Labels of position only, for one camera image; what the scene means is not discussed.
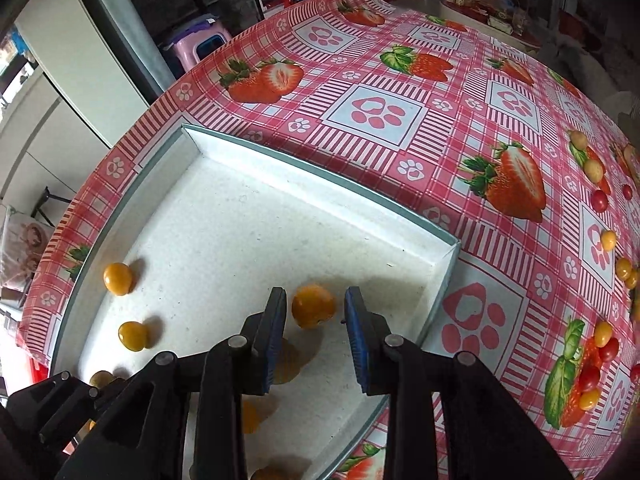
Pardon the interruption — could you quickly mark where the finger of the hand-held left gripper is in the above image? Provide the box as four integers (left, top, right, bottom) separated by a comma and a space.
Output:
6, 370, 128, 461

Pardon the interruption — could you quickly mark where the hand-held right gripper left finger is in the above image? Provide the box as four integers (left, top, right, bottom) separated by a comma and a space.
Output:
52, 286, 289, 480

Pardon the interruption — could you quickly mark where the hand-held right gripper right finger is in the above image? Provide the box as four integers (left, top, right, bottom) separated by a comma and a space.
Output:
344, 286, 576, 480

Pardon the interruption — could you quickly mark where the white tray with grey rim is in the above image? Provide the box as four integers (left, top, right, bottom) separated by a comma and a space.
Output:
50, 124, 462, 480

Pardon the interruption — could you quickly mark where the printed cushion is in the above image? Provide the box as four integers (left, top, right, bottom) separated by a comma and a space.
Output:
0, 205, 56, 306

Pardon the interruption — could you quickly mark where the red checked strawberry tablecloth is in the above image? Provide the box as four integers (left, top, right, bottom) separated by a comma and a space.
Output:
15, 0, 640, 480

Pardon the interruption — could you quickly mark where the black metal stand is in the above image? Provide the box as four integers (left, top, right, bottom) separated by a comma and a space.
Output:
31, 186, 73, 228

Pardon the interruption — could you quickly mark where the pink plastic stool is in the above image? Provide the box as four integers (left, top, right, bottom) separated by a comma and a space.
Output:
160, 15, 233, 73

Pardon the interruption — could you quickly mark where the white cabinet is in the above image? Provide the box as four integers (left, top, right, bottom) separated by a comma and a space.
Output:
10, 0, 151, 151

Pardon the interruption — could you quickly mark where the round low table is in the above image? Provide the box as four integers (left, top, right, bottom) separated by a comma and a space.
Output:
440, 0, 543, 56

